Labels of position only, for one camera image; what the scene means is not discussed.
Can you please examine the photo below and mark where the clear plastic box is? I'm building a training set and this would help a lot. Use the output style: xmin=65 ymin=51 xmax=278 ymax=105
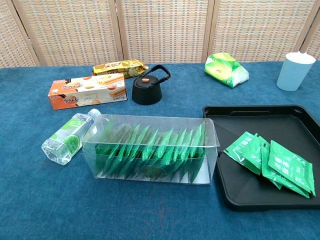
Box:
xmin=81 ymin=113 xmax=221 ymax=187

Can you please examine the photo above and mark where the black plastic tray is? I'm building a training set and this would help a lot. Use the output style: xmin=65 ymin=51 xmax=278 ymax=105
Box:
xmin=201 ymin=104 xmax=320 ymax=207

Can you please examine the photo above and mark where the yellow snack packet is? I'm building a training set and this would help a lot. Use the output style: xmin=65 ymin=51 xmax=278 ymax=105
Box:
xmin=91 ymin=59 xmax=149 ymax=80

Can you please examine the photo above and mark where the orange white biscuit box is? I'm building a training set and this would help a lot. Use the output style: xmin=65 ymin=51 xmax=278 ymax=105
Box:
xmin=47 ymin=73 xmax=128 ymax=111

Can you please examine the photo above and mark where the green white snack bag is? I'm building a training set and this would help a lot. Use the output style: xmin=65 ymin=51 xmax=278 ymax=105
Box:
xmin=204 ymin=52 xmax=250 ymax=89

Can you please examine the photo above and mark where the woven rattan folding screen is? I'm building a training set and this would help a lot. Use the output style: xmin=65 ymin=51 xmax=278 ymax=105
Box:
xmin=0 ymin=0 xmax=320 ymax=68

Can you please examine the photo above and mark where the clear lime label water bottle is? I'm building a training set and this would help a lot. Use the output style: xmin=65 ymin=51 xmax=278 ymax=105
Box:
xmin=41 ymin=108 xmax=102 ymax=166

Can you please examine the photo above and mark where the blue velvet tablecloth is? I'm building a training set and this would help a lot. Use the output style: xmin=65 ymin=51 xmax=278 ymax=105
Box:
xmin=0 ymin=61 xmax=320 ymax=240

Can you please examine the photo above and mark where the light blue plastic cup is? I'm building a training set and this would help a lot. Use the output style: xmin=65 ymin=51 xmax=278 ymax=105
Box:
xmin=276 ymin=51 xmax=317 ymax=92

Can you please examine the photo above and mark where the black kettle with handle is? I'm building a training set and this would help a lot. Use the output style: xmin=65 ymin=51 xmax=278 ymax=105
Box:
xmin=131 ymin=64 xmax=172 ymax=106

